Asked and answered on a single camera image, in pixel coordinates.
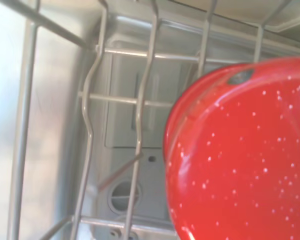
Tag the red speckled enamel mug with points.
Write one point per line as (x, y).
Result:
(240, 162)

